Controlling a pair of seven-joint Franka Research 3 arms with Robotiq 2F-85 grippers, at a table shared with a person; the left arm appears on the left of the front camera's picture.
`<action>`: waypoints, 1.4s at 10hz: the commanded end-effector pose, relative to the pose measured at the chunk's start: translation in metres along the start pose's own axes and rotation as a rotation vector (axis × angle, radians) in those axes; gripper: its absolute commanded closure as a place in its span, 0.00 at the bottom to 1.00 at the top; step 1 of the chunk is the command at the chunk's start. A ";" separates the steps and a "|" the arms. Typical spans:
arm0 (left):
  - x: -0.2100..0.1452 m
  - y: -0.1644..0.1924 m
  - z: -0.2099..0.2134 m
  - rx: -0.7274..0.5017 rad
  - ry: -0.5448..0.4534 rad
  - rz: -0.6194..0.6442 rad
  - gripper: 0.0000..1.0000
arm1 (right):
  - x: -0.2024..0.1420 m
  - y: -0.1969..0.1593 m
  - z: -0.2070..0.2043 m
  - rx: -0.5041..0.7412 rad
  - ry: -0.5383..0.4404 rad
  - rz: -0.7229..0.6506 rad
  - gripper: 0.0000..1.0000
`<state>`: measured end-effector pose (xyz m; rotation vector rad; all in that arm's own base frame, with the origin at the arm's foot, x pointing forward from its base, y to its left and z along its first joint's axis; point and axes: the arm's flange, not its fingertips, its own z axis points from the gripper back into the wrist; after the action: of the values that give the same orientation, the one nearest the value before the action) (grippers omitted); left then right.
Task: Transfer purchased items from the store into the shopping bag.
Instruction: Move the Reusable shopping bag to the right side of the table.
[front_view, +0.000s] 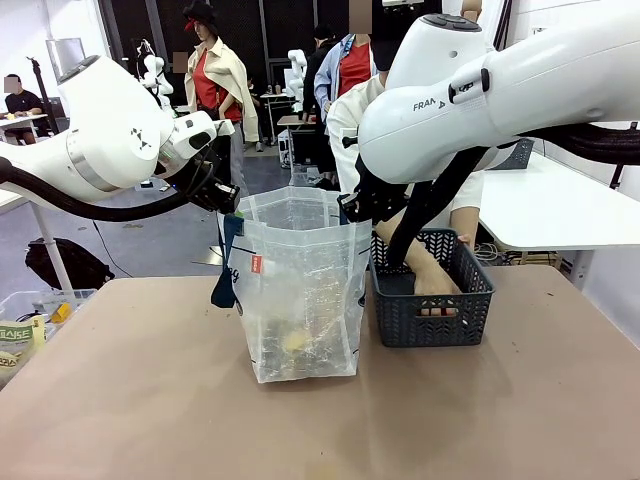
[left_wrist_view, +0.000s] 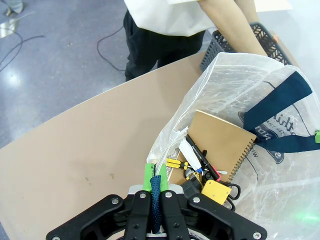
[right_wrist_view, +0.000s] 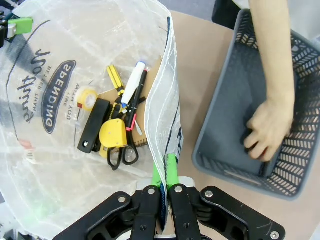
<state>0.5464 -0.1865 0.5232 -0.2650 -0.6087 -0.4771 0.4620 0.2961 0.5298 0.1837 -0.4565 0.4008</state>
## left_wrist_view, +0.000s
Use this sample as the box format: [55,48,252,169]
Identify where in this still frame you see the black handled scissors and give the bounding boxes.
[221,183,242,211]

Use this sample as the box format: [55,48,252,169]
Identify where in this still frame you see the thin metal rod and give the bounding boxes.
[14,10,36,20]

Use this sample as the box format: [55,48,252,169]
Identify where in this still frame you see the brown spiral notebook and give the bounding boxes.
[166,109,259,186]

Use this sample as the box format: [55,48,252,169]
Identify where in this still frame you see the clear plastic shopping bag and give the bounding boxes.
[146,51,320,240]

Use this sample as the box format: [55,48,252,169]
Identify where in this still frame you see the dark grey shopping basket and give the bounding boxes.
[198,21,294,74]

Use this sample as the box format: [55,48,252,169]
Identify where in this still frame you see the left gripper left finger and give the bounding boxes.
[45,162,155,240]

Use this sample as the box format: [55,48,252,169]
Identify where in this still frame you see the person in white t-shirt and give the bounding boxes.
[123,0,219,82]

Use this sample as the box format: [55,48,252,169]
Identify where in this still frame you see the black pen red end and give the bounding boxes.
[184,134,222,183]

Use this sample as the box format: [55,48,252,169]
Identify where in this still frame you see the white plastic tube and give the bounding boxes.
[178,138,202,171]

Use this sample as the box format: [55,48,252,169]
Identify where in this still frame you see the person in cream jacket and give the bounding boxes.
[3,0,25,16]

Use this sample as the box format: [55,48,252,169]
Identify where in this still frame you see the yellow black screwdriver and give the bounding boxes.
[165,157,191,171]

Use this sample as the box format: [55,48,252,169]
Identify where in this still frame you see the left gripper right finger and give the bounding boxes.
[158,163,269,240]

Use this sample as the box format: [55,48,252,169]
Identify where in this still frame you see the black power plug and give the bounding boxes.
[180,176,204,199]

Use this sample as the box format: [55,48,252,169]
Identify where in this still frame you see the black floor cable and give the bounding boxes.
[96,24,129,73]
[0,31,47,73]

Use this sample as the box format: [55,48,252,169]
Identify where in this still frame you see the person's left forearm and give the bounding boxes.
[199,0,269,58]

